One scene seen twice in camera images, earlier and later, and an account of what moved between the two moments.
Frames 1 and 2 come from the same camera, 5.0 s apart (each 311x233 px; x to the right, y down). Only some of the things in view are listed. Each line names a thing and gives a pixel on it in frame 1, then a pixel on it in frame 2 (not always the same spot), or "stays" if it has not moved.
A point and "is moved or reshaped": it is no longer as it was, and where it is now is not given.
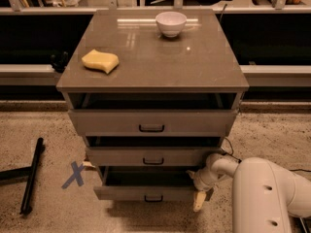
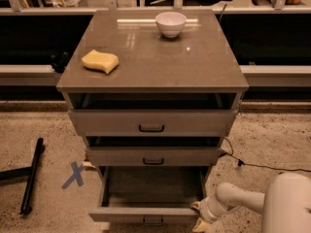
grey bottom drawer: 148,183 is moved or reshaped
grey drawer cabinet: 154,93 stays
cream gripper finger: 190,173 to 196,205
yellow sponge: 100,60 stays
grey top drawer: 156,122 stays
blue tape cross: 77,175 stays
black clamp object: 59,64 stays
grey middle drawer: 151,156 stays
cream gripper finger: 200,198 to 201,225
